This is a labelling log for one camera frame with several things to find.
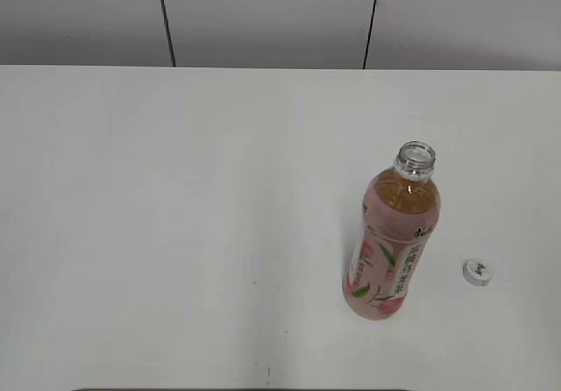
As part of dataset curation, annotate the white bottle cap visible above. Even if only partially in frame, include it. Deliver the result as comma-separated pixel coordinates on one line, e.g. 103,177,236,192
462,259,494,287

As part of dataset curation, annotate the pink oolong tea bottle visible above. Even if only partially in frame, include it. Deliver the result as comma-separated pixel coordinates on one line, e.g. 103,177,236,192
343,141,441,321

